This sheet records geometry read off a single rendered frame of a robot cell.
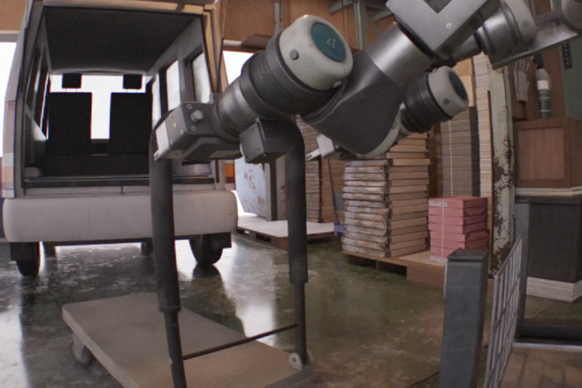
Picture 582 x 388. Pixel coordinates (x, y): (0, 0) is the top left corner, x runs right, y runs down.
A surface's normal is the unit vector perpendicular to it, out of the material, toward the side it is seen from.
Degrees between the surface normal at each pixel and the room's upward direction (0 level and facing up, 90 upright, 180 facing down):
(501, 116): 90
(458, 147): 90
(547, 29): 78
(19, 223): 91
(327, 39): 69
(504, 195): 90
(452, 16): 102
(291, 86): 137
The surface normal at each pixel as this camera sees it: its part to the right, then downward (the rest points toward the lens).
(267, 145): 0.66, -0.36
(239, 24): 0.51, -0.01
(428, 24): -0.39, 0.22
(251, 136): -0.70, 0.01
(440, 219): -0.88, 0.02
